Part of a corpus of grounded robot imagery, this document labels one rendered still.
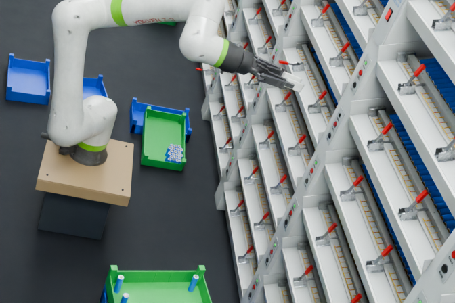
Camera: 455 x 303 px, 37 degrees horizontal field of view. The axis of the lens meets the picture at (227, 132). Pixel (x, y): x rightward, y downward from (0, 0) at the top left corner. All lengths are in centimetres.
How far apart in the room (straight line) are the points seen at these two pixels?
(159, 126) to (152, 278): 135
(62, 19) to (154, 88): 160
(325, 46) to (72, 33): 83
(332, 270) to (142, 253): 102
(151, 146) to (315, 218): 132
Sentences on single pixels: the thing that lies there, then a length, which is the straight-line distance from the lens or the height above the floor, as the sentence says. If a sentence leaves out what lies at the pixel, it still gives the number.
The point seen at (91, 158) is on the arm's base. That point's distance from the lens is 261.
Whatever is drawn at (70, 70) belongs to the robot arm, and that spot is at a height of 77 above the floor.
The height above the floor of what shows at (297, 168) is 69.
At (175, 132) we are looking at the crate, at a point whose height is 7.
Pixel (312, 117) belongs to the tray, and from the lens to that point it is 228.
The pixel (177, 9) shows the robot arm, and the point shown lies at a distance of 216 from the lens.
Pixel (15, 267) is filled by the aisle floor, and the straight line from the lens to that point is 266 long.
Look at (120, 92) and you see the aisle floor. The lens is 367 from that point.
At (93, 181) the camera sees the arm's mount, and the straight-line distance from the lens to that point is 255.
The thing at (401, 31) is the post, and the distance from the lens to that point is 189.
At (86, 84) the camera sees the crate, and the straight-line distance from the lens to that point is 364.
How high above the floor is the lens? 200
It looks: 33 degrees down
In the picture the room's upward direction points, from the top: 21 degrees clockwise
